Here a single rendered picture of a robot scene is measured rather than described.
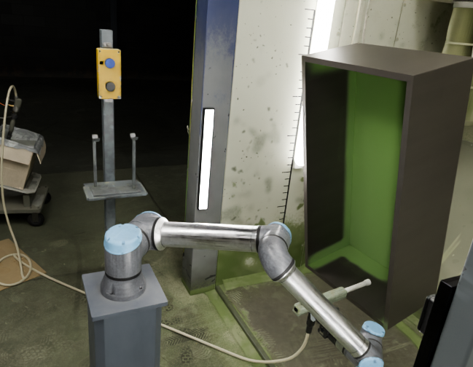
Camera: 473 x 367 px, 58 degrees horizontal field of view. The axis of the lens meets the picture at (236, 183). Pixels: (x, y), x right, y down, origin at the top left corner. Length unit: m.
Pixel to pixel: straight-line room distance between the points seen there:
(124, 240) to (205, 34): 1.19
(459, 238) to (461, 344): 2.39
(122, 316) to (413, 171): 1.29
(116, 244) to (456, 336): 1.32
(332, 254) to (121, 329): 1.33
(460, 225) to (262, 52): 1.70
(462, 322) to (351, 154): 1.78
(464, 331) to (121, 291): 1.40
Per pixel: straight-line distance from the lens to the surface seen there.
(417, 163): 1.79
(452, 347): 0.75
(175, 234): 1.85
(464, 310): 0.71
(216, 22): 2.39
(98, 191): 2.47
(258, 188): 2.76
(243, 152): 2.61
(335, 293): 2.19
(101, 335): 1.90
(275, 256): 1.62
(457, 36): 3.03
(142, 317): 1.88
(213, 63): 2.41
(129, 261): 1.79
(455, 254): 3.08
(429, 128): 1.78
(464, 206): 3.18
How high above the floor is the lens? 1.77
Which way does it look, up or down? 22 degrees down
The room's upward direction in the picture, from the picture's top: 6 degrees clockwise
